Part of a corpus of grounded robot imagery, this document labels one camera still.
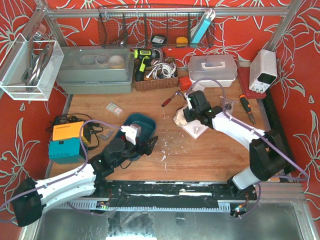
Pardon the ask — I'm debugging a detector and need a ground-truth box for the teal plastic tray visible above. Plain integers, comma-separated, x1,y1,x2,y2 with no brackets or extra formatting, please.
123,113,157,144

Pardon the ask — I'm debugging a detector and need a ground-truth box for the white bench power supply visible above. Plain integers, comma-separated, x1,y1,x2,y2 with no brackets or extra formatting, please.
248,49,277,94

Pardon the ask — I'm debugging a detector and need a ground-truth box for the clear zip bag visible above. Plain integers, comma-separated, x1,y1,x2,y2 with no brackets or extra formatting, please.
219,95,238,115

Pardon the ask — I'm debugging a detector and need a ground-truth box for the orange black ratchet screwdriver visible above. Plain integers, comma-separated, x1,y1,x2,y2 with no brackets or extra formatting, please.
239,94,256,125

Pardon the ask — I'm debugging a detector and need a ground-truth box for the blue white box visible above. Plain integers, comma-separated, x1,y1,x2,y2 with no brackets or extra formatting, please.
190,8,216,48

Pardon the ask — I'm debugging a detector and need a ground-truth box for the red plastic tool case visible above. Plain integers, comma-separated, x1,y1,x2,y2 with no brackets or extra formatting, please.
236,65,267,100

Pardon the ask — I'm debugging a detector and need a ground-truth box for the white peg base plate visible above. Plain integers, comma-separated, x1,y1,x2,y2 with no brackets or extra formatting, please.
182,120,208,140

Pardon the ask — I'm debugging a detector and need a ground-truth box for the clear acrylic box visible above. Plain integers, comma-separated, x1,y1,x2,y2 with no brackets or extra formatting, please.
0,34,64,101

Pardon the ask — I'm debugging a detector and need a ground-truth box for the orange cube adapter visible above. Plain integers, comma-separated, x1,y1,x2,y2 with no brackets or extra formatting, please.
178,76,192,91

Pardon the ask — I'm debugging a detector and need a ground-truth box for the yellow electronics box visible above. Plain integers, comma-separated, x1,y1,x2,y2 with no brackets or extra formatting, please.
52,121,92,145

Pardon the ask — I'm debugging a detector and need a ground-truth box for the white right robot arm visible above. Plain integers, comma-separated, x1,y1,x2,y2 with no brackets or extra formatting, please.
183,90,289,196

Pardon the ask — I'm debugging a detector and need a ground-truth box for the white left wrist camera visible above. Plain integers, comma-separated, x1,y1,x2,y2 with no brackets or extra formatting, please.
120,123,142,145

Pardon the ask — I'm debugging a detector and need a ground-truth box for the black wire wall basket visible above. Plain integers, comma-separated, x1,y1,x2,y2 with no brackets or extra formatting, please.
97,4,215,49

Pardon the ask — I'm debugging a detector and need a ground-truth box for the teal electronics box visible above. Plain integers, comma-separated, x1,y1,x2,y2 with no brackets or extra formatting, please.
48,137,86,165

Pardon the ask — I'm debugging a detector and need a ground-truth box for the grey plastic storage bin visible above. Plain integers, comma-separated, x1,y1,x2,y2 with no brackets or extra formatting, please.
56,46,134,95

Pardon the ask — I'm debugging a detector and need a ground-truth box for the small clear packet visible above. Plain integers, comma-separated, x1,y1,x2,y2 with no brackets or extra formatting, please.
105,102,124,117

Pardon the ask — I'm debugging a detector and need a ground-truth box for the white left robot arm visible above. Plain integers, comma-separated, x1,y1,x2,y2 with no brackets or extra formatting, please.
11,136,158,227

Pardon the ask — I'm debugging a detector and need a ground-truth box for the metal corner bracket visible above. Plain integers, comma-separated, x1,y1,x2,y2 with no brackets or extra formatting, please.
98,127,114,141

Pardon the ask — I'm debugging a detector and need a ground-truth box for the white coiled cable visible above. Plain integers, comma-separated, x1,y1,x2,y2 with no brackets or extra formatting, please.
147,62,177,80

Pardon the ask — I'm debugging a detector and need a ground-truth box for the beige work glove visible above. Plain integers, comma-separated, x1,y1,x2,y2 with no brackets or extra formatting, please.
173,108,188,127

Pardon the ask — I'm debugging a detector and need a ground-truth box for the green yellow cordless drill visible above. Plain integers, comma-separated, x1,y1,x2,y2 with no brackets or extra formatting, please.
133,48,161,82

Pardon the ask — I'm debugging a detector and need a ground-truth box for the white cube power socket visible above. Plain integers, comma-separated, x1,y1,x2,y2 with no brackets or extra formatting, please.
192,84,205,92

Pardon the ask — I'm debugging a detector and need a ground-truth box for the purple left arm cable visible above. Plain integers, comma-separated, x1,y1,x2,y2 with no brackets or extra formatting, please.
0,119,126,223

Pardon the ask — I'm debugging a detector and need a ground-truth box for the white plastic storage box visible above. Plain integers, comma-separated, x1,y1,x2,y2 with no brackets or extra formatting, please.
188,54,238,88

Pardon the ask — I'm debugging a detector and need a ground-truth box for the woven wicker basket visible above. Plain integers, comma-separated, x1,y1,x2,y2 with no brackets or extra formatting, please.
132,70,179,92

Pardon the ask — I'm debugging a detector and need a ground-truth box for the yellow tape measure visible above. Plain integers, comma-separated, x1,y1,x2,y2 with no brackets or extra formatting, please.
176,36,189,48

